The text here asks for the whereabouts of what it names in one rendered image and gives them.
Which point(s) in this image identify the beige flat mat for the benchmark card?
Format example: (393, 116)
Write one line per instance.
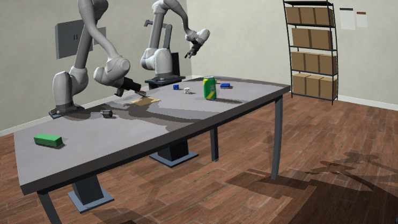
(144, 101)

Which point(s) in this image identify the green soda can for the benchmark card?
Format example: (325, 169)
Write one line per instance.
(209, 85)

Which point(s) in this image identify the green rectangular box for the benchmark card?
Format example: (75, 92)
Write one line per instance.
(48, 140)

